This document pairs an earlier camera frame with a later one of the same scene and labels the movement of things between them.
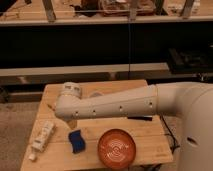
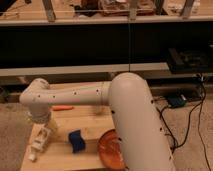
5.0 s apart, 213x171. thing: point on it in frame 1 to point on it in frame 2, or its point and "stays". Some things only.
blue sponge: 77,141 stays
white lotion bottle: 44,130 stays
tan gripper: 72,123 to 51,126
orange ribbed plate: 116,149 stays
